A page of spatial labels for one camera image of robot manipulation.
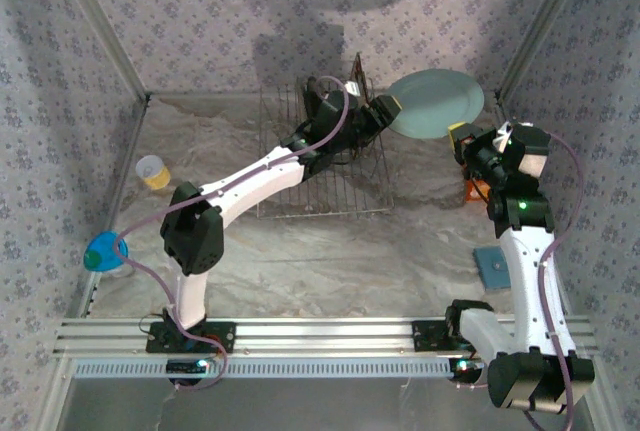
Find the yellow cup with white lid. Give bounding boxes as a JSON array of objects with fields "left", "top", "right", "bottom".
[{"left": 135, "top": 154, "right": 171, "bottom": 191}]

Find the square floral plate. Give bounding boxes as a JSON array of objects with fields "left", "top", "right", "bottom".
[{"left": 349, "top": 53, "right": 376, "bottom": 160}]

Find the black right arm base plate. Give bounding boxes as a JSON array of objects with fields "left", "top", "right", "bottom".
[{"left": 412, "top": 320, "right": 504, "bottom": 352}]

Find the plain light blue round plate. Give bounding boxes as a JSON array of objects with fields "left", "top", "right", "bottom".
[{"left": 387, "top": 69, "right": 486, "bottom": 141}]

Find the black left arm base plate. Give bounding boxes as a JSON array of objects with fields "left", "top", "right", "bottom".
[{"left": 145, "top": 321, "right": 237, "bottom": 354}]

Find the white slotted cable duct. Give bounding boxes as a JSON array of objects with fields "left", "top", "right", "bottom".
[{"left": 72, "top": 356, "right": 456, "bottom": 380}]

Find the red orange snack packet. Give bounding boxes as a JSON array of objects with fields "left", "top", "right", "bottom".
[{"left": 464, "top": 178, "right": 494, "bottom": 203}]

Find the aluminium frame post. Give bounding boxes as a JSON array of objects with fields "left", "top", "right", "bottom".
[
  {"left": 49, "top": 0, "right": 152, "bottom": 102},
  {"left": 497, "top": 0, "right": 596, "bottom": 100}
]

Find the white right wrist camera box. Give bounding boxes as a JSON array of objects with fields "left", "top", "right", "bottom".
[{"left": 493, "top": 120, "right": 515, "bottom": 146}]

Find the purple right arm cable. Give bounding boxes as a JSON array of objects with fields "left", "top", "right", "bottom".
[{"left": 457, "top": 130, "right": 586, "bottom": 431}]

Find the blue round lid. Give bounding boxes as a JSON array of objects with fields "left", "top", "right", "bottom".
[{"left": 83, "top": 230, "right": 130, "bottom": 272}]

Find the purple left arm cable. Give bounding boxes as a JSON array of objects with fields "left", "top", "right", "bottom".
[{"left": 113, "top": 75, "right": 350, "bottom": 392}]

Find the blue rectangular sponge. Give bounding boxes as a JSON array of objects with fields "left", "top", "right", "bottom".
[{"left": 473, "top": 246, "right": 511, "bottom": 293}]

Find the aluminium mounting rail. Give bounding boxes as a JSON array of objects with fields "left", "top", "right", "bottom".
[{"left": 52, "top": 317, "right": 599, "bottom": 357}]

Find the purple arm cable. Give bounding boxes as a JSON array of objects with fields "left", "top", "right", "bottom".
[
  {"left": 457, "top": 130, "right": 586, "bottom": 431},
  {"left": 113, "top": 75, "right": 350, "bottom": 392}
]

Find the wire dish rack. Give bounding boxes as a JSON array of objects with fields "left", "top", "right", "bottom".
[{"left": 256, "top": 78, "right": 395, "bottom": 218}]

